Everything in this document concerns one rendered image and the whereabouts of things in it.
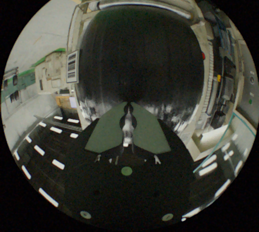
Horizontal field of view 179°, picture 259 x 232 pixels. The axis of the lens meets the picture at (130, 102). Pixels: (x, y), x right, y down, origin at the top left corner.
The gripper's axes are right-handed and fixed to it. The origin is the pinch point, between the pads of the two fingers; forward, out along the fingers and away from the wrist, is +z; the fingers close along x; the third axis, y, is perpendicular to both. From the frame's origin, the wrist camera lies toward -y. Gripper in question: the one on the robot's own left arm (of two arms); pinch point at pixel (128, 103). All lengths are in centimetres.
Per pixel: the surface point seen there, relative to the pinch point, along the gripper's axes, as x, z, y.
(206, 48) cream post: 35.9, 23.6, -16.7
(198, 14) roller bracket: 23.3, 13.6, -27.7
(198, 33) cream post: 31.0, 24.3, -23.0
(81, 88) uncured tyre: -7.8, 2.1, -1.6
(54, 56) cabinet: -345, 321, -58
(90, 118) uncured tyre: -7.3, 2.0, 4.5
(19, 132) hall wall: -1114, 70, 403
